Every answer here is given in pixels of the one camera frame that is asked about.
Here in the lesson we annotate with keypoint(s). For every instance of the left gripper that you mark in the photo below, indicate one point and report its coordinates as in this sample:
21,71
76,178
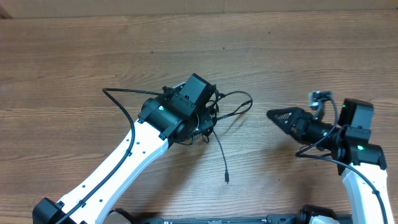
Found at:
206,120

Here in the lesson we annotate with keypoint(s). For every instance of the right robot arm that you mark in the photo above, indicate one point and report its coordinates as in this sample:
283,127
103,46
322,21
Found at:
361,165

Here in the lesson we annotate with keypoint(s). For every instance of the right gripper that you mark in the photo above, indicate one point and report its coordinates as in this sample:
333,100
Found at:
296,114

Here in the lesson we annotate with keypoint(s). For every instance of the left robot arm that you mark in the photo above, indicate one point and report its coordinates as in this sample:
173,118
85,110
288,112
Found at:
173,116

